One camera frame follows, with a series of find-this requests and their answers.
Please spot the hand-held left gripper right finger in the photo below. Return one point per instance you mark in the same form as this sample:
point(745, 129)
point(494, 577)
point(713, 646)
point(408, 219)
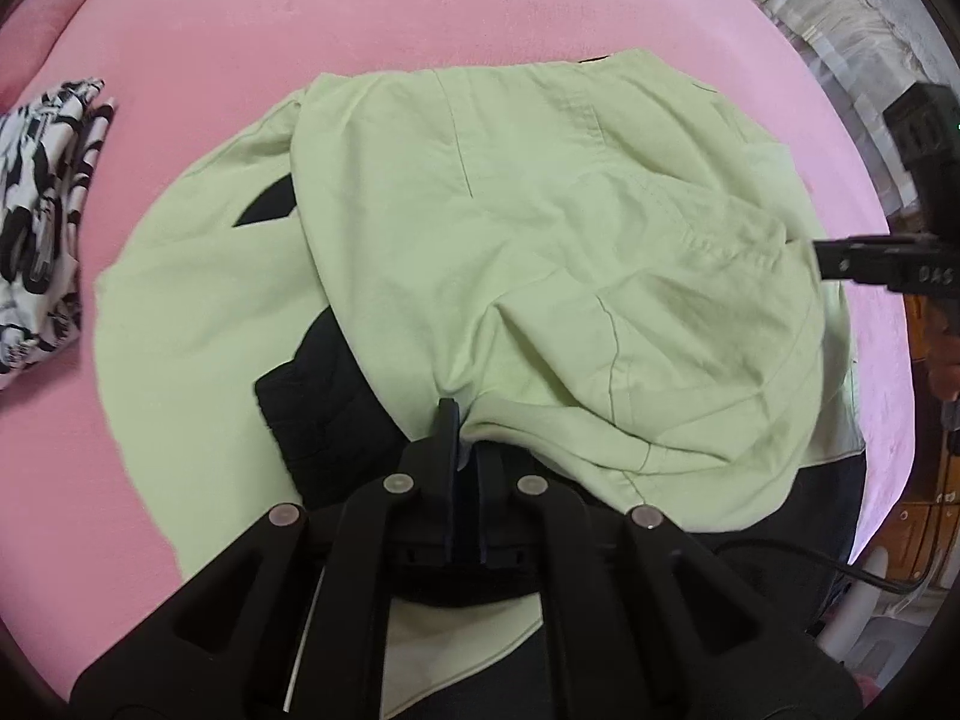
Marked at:
point(487, 495)

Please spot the white plastic stool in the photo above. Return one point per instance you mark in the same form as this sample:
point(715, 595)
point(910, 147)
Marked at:
point(862, 607)

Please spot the pink bed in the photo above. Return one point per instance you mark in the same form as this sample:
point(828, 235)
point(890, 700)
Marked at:
point(300, 15)

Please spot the green and black hooded jacket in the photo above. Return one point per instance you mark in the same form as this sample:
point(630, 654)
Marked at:
point(525, 240)

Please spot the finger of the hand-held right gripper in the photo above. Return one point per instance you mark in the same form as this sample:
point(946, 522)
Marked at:
point(847, 261)

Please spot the pink folded quilt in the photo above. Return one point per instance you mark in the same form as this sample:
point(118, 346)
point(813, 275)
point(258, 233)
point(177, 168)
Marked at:
point(45, 7)

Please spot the wooden drawer cabinet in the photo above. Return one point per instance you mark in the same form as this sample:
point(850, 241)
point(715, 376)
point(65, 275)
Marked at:
point(919, 532)

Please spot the black and white patterned cloth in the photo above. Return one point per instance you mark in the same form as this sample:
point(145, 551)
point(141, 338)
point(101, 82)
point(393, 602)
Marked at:
point(37, 202)

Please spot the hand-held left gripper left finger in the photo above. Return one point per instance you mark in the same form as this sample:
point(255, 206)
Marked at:
point(446, 457)

